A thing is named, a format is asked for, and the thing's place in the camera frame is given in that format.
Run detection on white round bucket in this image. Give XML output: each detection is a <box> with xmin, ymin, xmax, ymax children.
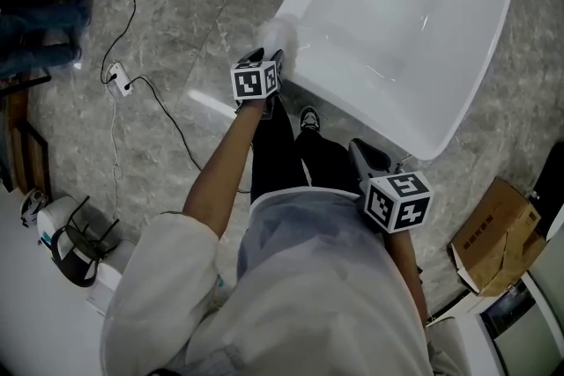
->
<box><xmin>35</xmin><ymin>194</ymin><xmax>90</xmax><ymax>262</ymax></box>

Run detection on torn brown cardboard box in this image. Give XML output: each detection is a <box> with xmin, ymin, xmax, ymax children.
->
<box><xmin>448</xmin><ymin>176</ymin><xmax>548</xmax><ymax>298</ymax></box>

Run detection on person's grey shirt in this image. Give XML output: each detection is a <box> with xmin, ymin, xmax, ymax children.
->
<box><xmin>184</xmin><ymin>186</ymin><xmax>436</xmax><ymax>376</ymax></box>

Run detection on wooden step platform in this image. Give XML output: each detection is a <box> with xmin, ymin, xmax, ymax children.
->
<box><xmin>0</xmin><ymin>70</ymin><xmax>55</xmax><ymax>195</ymax></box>

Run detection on person's black trousers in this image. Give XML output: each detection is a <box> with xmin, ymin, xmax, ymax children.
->
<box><xmin>248</xmin><ymin>93</ymin><xmax>367</xmax><ymax>207</ymax></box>

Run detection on white power strip with plugs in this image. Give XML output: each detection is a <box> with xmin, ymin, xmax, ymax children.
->
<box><xmin>106</xmin><ymin>62</ymin><xmax>135</xmax><ymax>99</ymax></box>

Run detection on white bathtub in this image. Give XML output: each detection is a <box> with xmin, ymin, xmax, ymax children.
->
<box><xmin>272</xmin><ymin>0</ymin><xmax>521</xmax><ymax>162</ymax></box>

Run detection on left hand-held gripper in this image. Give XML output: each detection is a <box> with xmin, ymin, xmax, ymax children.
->
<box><xmin>229</xmin><ymin>47</ymin><xmax>287</xmax><ymax>119</ymax></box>

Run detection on white helmet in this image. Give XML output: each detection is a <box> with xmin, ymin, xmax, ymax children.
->
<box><xmin>19</xmin><ymin>187</ymin><xmax>50</xmax><ymax>228</ymax></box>

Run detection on white flat box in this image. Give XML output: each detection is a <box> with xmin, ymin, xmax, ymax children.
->
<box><xmin>85</xmin><ymin>284</ymin><xmax>112</xmax><ymax>317</ymax></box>

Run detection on white grey cylinder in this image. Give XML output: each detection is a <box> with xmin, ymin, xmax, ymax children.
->
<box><xmin>94</xmin><ymin>239</ymin><xmax>136</xmax><ymax>292</ymax></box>

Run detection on person's black white shoe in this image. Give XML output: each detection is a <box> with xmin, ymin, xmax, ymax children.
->
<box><xmin>299</xmin><ymin>106</ymin><xmax>321</xmax><ymax>133</ymax></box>

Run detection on white power cable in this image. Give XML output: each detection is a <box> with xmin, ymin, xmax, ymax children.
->
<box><xmin>107</xmin><ymin>94</ymin><xmax>123</xmax><ymax>222</ymax></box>

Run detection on white bathroom appliance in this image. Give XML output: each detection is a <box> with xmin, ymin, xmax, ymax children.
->
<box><xmin>428</xmin><ymin>228</ymin><xmax>564</xmax><ymax>376</ymax></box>

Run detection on black metal stool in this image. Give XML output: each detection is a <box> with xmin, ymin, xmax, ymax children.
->
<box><xmin>49</xmin><ymin>195</ymin><xmax>122</xmax><ymax>289</ymax></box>

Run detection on person's left forearm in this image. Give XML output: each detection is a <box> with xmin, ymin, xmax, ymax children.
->
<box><xmin>182</xmin><ymin>98</ymin><xmax>278</xmax><ymax>240</ymax></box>

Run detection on white fluffy cloth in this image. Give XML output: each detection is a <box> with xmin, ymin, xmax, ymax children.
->
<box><xmin>256</xmin><ymin>16</ymin><xmax>301</xmax><ymax>59</ymax></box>

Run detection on person's right forearm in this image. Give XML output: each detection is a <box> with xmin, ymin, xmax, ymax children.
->
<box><xmin>382</xmin><ymin>227</ymin><xmax>432</xmax><ymax>326</ymax></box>

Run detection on person's beige jacket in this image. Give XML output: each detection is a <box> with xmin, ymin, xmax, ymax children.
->
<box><xmin>99</xmin><ymin>210</ymin><xmax>468</xmax><ymax>376</ymax></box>

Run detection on black power cable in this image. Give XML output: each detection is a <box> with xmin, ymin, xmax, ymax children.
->
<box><xmin>129</xmin><ymin>75</ymin><xmax>253</xmax><ymax>195</ymax></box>
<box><xmin>100</xmin><ymin>0</ymin><xmax>138</xmax><ymax>85</ymax></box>

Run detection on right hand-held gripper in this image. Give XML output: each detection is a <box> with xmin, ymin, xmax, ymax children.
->
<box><xmin>347</xmin><ymin>137</ymin><xmax>434</xmax><ymax>233</ymax></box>

